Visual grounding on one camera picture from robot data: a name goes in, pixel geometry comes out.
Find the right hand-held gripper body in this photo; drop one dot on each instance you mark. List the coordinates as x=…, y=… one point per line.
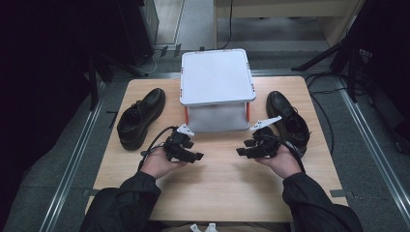
x=267, y=143

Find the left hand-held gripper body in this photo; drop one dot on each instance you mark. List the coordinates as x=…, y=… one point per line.
x=174, y=143

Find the person's right hand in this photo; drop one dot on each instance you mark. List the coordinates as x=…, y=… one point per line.
x=283, y=162

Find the person's left hand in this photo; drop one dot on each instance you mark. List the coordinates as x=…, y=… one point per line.
x=156, y=164

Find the black leather shoe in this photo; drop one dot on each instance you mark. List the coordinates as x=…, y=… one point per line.
x=290, y=122
x=138, y=119

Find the small white clip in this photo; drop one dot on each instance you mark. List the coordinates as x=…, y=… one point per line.
x=195, y=228
x=211, y=227

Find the white shoe rack orange posts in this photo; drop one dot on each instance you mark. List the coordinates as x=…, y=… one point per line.
x=216, y=77

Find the black tripod stand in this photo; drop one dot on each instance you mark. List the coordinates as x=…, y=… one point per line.
x=335, y=51

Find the dark cabinet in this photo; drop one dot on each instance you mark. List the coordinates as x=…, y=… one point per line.
x=137, y=29

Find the light wooden desk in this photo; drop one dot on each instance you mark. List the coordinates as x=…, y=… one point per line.
x=290, y=8

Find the black curtain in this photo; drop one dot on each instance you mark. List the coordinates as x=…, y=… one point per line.
x=42, y=80

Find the metal floor rail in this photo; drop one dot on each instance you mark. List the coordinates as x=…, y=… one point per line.
x=72, y=161
x=370, y=141

